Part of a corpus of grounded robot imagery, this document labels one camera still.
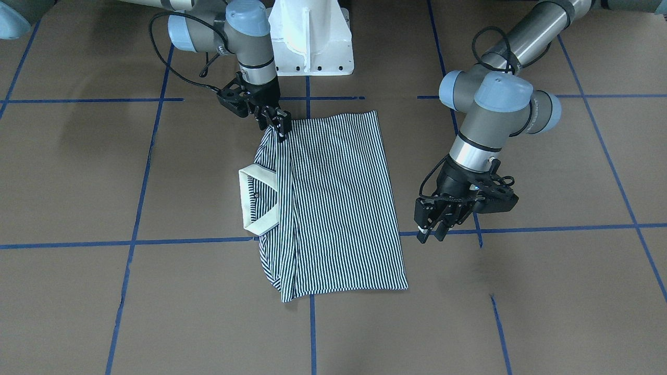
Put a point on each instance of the striped polo shirt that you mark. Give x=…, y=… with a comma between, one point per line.
x=321, y=203

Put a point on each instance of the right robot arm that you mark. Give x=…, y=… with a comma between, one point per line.
x=222, y=28

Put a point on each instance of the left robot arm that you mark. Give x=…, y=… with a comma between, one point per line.
x=498, y=104

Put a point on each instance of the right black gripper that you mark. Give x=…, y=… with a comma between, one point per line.
x=266, y=96

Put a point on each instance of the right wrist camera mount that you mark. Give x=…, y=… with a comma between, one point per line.
x=233, y=96

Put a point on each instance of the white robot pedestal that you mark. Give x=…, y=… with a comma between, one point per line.
x=311, y=38

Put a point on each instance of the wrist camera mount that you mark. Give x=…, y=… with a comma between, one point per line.
x=494, y=193
x=233, y=96

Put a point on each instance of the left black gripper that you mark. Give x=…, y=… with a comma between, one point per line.
x=454, y=180

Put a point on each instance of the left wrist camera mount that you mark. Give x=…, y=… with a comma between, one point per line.
x=494, y=193

